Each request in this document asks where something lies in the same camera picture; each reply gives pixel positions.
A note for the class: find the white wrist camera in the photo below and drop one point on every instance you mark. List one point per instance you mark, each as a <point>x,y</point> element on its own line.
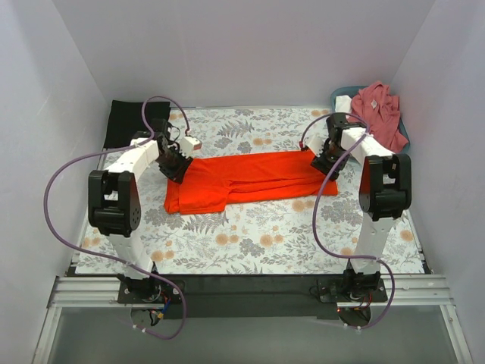
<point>188,145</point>
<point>315,144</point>

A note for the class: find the white t-shirt in basket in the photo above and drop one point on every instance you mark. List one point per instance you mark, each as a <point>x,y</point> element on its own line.
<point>343,103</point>

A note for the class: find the orange t-shirt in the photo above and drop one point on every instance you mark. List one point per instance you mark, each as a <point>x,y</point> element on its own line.
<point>211,184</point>

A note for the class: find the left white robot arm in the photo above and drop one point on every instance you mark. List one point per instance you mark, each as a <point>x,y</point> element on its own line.
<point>114,206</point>

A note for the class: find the aluminium rail frame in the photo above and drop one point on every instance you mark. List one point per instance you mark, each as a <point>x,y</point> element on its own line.
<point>402,289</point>

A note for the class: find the pink t-shirt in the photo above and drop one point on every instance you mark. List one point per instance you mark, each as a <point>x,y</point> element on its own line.
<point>380,109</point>

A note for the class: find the floral table mat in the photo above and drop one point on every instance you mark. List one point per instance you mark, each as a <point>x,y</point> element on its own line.
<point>291,236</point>

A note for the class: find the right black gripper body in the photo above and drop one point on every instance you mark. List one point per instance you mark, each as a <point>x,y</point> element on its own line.
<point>326,164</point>

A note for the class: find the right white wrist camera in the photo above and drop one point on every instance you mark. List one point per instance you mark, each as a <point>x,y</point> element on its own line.
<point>315,144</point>

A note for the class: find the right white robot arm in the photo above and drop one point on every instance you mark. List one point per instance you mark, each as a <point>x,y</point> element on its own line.
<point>384,194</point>

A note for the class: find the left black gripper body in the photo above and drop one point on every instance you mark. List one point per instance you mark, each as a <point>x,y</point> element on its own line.
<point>174,166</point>

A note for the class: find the folded black t-shirt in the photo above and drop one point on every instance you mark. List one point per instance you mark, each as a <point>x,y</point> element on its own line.
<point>125,120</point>

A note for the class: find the teal laundry basket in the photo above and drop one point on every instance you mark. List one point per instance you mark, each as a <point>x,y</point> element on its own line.
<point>352,91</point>

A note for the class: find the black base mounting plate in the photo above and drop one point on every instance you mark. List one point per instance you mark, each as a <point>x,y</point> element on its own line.
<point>237,296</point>

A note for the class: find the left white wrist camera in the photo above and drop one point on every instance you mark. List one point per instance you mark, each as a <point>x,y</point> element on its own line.
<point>188,145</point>

